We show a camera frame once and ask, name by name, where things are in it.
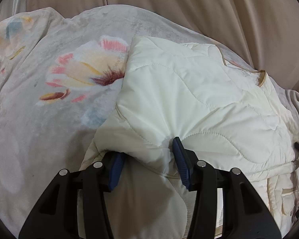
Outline cream quilted jacket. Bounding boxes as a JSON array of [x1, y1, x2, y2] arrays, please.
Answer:
[[81, 37, 299, 238]]

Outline beige fabric backdrop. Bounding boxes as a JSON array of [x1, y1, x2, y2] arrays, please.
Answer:
[[27, 0, 299, 91]]

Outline grey floral fleece blanket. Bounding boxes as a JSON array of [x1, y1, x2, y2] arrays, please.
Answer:
[[0, 4, 299, 237]]

